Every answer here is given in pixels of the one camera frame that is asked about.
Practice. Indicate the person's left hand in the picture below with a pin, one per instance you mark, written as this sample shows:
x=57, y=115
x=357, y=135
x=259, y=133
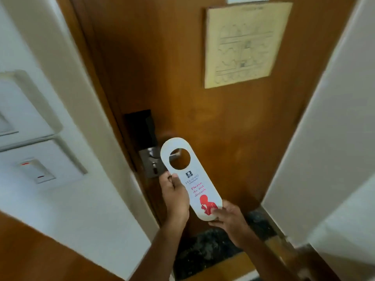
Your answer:
x=175, y=201

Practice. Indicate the person's right hand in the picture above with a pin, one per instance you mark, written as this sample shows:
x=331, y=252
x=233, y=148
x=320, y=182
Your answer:
x=233, y=222

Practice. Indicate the person's right thumb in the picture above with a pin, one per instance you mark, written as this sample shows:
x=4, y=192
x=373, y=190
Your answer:
x=218, y=212

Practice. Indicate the person's left thumb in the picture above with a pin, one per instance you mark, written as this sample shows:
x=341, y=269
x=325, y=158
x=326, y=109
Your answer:
x=177, y=181

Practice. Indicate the white door hanger sign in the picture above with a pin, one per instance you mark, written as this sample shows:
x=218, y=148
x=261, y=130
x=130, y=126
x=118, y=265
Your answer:
x=202, y=190

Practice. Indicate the person's right forearm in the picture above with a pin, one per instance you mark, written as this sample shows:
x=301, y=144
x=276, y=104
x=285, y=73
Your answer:
x=263, y=260

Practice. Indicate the person's left forearm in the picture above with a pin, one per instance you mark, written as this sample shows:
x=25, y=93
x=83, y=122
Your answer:
x=164, y=251

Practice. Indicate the black door lock box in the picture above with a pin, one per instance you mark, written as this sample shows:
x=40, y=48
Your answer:
x=139, y=128

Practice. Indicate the brown wooden door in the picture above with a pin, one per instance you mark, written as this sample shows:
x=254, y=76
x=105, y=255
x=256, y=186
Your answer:
x=175, y=70

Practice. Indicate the brown wooden panel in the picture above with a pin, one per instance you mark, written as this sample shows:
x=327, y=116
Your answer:
x=44, y=254

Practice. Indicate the yellowed floor plan sheet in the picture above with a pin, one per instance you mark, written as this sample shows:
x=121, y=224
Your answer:
x=246, y=43

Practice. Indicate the brown wooden door frame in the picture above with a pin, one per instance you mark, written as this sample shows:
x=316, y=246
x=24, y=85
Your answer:
x=96, y=84

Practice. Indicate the white switch plate red marks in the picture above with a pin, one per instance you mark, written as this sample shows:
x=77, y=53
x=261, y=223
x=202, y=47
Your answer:
x=38, y=166

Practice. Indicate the large white wall switch plate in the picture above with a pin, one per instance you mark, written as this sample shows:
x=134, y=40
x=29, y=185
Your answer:
x=20, y=111

